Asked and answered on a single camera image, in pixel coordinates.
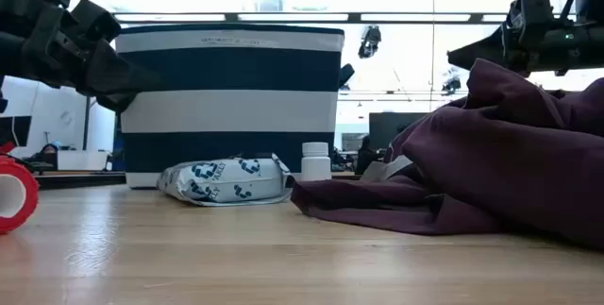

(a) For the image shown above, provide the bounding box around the small white roll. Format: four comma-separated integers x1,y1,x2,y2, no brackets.
300,141,333,182

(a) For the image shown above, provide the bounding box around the maroon scrub garment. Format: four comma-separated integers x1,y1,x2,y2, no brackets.
290,58,604,252

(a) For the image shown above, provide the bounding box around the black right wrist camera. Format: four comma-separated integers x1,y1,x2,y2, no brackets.
505,0,557,50

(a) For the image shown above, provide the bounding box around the white blue printed supply packet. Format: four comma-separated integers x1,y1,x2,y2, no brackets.
156,152,294,208

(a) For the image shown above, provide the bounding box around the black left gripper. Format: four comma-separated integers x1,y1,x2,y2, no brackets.
0,0,164,113

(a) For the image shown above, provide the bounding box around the white storage box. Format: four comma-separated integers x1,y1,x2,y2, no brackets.
56,149,110,172

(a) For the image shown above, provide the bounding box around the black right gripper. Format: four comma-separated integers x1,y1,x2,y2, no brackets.
446,22,604,78

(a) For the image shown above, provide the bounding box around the red bandage roll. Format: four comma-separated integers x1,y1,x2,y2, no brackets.
0,142,41,235

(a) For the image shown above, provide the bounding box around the person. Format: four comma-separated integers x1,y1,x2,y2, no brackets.
27,142,61,171
354,134,381,176

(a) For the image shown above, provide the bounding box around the black overhead beam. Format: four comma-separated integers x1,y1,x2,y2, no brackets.
111,10,513,25

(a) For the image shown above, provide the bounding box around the black aluminium table frame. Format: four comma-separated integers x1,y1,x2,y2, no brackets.
33,171,127,190

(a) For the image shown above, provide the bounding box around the navy white striped fabric basket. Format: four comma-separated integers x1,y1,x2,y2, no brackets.
114,22,356,190

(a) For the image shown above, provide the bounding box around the dark computer monitor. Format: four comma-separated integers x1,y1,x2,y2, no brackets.
368,111,429,151

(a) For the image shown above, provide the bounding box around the black hanging ceiling camera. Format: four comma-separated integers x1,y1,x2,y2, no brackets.
357,25,383,60
441,74,463,97

